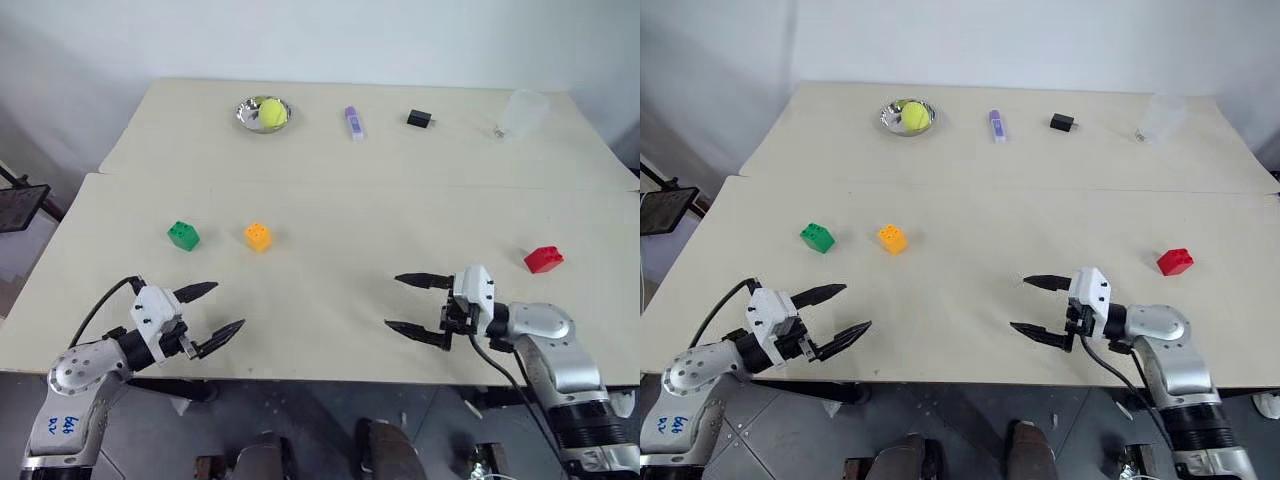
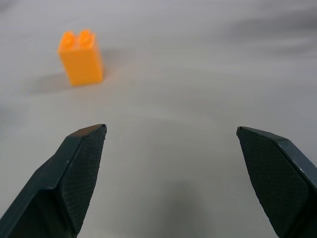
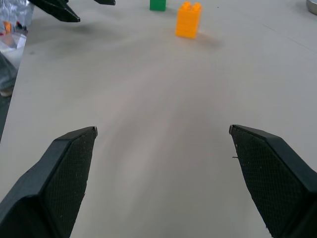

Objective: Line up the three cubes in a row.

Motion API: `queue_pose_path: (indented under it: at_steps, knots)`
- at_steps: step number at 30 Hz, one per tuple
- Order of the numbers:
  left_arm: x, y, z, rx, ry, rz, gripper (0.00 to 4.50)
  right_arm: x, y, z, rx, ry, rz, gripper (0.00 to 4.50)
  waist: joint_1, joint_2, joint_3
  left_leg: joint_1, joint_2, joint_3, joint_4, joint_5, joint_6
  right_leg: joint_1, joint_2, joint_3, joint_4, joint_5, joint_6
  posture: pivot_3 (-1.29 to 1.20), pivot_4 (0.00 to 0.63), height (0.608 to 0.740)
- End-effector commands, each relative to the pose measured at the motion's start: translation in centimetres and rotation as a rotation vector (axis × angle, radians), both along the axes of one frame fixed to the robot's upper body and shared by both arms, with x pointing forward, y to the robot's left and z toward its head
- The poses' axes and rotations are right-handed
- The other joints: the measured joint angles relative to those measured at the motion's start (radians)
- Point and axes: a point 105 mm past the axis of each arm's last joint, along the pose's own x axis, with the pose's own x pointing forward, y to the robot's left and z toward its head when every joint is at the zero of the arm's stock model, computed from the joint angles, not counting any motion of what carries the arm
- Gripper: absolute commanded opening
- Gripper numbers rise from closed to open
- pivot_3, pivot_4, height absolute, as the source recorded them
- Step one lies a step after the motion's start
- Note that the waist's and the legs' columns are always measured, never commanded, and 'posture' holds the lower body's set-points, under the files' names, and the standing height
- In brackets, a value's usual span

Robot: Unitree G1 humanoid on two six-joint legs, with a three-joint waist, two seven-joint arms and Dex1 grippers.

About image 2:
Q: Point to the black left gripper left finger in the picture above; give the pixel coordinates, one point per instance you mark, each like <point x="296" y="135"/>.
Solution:
<point x="62" y="183"/>

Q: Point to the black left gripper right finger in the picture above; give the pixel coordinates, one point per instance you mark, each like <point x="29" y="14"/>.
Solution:
<point x="280" y="183"/>

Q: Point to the yellow toy building block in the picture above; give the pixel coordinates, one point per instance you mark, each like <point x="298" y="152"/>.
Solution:
<point x="81" y="59"/>

